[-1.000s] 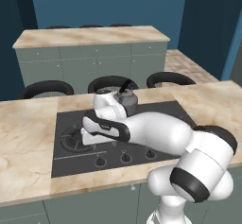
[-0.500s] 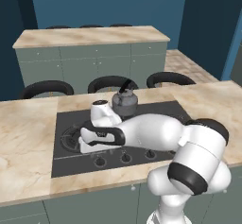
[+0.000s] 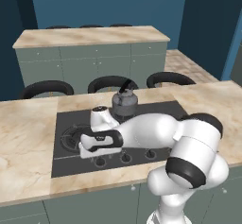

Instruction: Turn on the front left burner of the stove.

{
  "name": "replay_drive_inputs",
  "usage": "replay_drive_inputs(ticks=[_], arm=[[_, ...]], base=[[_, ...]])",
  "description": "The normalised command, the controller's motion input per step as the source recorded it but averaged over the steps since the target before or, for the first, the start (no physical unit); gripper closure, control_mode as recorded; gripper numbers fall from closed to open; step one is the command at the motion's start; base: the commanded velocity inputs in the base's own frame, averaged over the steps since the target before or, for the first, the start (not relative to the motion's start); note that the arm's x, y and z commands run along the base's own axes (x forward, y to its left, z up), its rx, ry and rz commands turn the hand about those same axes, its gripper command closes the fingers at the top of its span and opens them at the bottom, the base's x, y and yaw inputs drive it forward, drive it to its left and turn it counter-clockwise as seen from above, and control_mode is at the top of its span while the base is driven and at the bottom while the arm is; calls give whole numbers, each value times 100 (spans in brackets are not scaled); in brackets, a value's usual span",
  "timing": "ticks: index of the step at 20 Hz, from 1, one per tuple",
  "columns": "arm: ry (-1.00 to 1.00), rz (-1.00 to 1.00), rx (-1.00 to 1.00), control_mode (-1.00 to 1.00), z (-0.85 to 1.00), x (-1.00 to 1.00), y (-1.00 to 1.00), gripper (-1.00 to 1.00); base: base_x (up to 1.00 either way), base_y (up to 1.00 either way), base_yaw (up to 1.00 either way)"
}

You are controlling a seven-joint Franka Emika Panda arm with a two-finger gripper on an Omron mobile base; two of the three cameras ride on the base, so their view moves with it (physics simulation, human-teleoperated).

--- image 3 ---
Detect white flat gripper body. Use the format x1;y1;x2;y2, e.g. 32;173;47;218
78;141;123;159

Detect black stove knob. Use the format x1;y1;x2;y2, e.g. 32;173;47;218
144;149;157;160
94;156;107;168
120;151;133;164

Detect black stove hob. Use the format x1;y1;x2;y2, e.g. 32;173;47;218
51;100;190;179

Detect grey cupboard door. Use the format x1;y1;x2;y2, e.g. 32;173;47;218
137;181;165;224
0;199;48;224
183;165;242;224
42;183;142;224

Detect grey island cupboard run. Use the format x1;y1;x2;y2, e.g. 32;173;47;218
11;25;171;95

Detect grey kettle with black handle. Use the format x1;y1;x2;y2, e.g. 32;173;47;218
112;78;139;124

